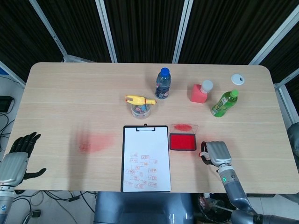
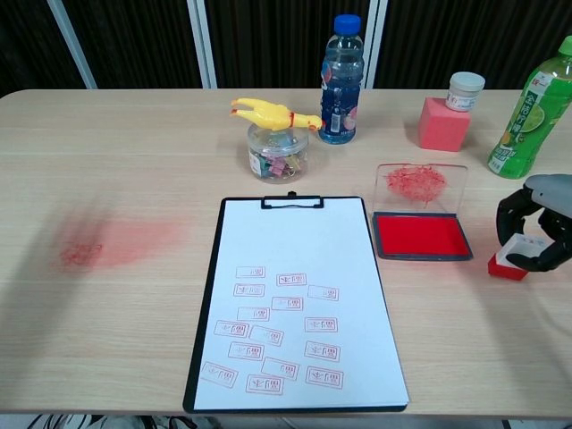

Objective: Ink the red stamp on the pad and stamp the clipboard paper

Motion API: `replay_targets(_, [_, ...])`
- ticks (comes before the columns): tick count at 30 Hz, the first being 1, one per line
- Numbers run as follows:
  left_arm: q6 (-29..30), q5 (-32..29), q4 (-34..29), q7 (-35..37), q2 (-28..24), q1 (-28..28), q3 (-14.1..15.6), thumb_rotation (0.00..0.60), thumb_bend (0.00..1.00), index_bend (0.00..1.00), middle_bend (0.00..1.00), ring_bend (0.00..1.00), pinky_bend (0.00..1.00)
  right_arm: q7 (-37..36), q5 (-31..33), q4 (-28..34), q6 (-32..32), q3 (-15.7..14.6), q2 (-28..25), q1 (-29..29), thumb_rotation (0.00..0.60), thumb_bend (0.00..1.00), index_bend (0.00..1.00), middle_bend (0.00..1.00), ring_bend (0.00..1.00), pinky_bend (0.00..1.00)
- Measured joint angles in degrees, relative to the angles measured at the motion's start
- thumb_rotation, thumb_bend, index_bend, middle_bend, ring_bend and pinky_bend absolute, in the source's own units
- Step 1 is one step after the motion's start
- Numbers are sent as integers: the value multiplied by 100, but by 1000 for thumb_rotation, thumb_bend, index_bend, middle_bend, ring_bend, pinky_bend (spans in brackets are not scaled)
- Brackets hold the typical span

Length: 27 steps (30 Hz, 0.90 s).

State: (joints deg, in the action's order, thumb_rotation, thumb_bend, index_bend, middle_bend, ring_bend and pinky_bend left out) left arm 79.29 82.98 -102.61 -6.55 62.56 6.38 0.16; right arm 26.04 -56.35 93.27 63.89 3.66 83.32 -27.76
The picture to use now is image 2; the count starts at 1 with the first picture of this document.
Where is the black clipboard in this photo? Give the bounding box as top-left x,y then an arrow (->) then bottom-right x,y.
182,190 -> 410,415

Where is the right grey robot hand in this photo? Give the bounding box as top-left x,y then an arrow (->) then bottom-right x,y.
496,173 -> 572,273

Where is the clear jar of binder clips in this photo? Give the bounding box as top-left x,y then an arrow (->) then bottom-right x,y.
247,122 -> 310,182

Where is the red bottle white cap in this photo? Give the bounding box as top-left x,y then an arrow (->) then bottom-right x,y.
418,97 -> 473,153

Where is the red ink pad case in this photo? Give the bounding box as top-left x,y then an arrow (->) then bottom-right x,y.
372,163 -> 475,262

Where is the red white stamp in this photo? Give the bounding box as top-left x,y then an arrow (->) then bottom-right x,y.
487,232 -> 553,282

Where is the green tea bottle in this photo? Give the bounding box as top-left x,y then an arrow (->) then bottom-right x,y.
486,35 -> 572,180

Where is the small white jar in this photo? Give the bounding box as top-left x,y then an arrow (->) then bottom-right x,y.
445,71 -> 486,113

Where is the white stamped paper sheet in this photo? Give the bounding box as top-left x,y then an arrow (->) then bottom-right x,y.
192,198 -> 410,410

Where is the yellow rubber chicken toy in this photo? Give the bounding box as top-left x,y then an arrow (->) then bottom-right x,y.
230,97 -> 324,134

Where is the blue cap water bottle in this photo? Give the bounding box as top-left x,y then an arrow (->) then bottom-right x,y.
318,13 -> 365,146

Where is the aluminium partition post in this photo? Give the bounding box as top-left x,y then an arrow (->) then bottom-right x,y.
362,0 -> 389,89
186,0 -> 219,89
46,0 -> 98,90

